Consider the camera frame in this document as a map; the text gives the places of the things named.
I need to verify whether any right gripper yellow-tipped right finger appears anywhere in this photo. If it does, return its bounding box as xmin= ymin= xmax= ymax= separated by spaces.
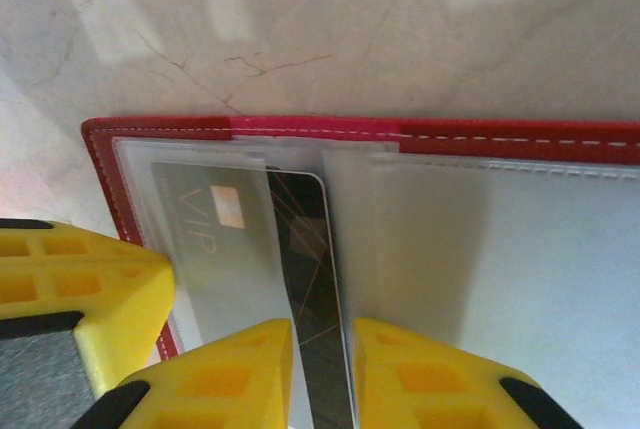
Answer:
xmin=352 ymin=317 xmax=586 ymax=429

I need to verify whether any black VIP card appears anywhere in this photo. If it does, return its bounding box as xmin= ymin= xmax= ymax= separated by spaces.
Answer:
xmin=149 ymin=161 xmax=361 ymax=429

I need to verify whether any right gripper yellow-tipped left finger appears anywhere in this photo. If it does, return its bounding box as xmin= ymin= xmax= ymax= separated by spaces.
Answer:
xmin=74 ymin=318 xmax=294 ymax=429

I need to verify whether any red leather card holder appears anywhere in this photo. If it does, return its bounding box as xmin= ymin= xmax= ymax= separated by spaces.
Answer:
xmin=79 ymin=114 xmax=640 ymax=429

